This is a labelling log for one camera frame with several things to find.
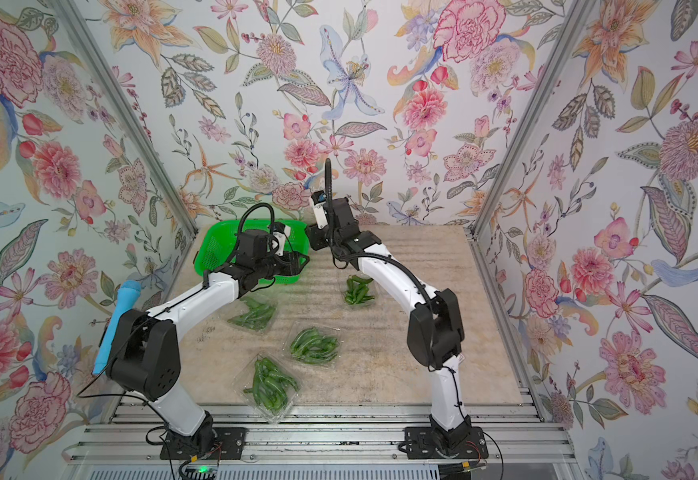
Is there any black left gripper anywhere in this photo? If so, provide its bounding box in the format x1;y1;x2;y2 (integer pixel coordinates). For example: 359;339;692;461
255;248;313;280

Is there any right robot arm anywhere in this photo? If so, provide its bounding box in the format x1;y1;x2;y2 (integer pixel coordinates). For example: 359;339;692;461
306;190;472;455

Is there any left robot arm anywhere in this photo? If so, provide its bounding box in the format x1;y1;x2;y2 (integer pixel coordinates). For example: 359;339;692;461
94;222;308;459

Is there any green plastic basket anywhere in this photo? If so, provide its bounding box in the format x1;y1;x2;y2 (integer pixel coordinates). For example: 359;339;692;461
193;219;310;276

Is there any clear clamshell container front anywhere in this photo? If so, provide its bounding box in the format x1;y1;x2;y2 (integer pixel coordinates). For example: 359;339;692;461
233;353;304;423

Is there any blue microphone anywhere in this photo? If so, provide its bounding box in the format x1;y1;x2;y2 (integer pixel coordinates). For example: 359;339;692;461
92;280;141;376

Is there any aluminium corner profile left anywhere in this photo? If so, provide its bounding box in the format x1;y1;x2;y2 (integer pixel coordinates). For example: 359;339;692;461
48;0;199;236

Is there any aluminium corner profile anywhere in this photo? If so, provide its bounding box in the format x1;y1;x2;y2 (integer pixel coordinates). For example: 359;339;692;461
48;0;199;236
471;0;596;236

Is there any aluminium corner profile right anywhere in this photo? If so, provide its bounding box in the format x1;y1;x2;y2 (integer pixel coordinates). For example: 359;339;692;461
471;0;596;236

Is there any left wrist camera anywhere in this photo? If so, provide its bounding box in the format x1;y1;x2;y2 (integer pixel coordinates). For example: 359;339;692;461
270;232;289;256

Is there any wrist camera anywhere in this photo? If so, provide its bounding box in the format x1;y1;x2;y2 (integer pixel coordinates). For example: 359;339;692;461
270;232;289;256
310;190;328;229

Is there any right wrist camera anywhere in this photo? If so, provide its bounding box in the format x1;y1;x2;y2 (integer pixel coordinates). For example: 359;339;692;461
310;190;328;229

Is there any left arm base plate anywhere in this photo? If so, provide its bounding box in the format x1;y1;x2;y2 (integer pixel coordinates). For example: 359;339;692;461
159;427;248;461

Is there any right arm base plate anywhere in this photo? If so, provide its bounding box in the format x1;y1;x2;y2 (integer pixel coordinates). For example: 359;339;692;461
397;426;489;461

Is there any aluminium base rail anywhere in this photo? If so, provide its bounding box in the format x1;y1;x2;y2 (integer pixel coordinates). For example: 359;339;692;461
62;401;575;464

